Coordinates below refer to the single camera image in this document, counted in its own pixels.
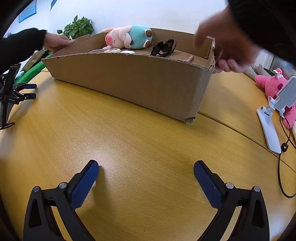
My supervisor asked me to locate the pink plush toy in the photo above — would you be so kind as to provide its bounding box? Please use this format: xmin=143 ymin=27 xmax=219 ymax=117
xmin=254 ymin=68 xmax=296 ymax=130

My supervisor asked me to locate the white clear phone case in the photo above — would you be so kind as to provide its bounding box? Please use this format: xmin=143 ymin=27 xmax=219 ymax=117
xmin=88 ymin=48 xmax=121 ymax=54

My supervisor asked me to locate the green potted plant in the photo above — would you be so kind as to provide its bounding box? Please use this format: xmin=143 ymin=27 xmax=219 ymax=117
xmin=57 ymin=15 xmax=95 ymax=40

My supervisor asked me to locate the person's right forearm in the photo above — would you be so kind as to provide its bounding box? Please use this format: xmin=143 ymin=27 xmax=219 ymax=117
xmin=228 ymin=0 xmax=296 ymax=67

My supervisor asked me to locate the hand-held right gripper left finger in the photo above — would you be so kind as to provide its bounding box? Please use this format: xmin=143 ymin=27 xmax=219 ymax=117
xmin=23 ymin=160 xmax=100 ymax=241

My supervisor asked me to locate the person's left hand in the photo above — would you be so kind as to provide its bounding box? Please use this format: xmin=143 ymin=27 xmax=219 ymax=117
xmin=42 ymin=32 xmax=75 ymax=52

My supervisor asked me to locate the white phone stand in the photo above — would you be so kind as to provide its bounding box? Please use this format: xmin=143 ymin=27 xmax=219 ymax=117
xmin=256 ymin=76 xmax=296 ymax=154

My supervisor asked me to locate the person's right hand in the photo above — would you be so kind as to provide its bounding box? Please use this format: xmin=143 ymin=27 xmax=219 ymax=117
xmin=194 ymin=5 xmax=263 ymax=75

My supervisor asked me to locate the green board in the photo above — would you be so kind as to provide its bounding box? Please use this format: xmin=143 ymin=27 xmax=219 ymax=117
xmin=15 ymin=50 xmax=55 ymax=84

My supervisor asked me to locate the person's left forearm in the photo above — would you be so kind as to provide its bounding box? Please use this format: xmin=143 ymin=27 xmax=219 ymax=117
xmin=0 ymin=28 xmax=48 ymax=72

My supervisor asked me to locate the brown paper packet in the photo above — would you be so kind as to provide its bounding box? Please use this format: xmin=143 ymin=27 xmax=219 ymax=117
xmin=22 ymin=49 xmax=45 ymax=71

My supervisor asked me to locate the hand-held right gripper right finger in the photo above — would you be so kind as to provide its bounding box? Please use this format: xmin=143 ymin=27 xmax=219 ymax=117
xmin=194 ymin=160 xmax=270 ymax=241

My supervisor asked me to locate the white bag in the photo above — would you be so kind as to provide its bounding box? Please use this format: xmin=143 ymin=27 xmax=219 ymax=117
xmin=246 ymin=64 xmax=274 ymax=80

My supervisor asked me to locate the brown cardboard box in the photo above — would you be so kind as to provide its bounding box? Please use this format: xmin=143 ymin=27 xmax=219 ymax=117
xmin=41 ymin=28 xmax=216 ymax=126

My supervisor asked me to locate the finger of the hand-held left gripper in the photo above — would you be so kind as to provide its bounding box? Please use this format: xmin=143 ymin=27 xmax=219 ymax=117
xmin=13 ymin=83 xmax=37 ymax=92
xmin=14 ymin=93 xmax=37 ymax=104

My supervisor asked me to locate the pink and teal pig plush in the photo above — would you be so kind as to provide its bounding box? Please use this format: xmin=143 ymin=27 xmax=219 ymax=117
xmin=102 ymin=24 xmax=153 ymax=49

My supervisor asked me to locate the black cable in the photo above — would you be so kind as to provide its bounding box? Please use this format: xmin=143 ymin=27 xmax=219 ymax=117
xmin=277 ymin=116 xmax=296 ymax=198

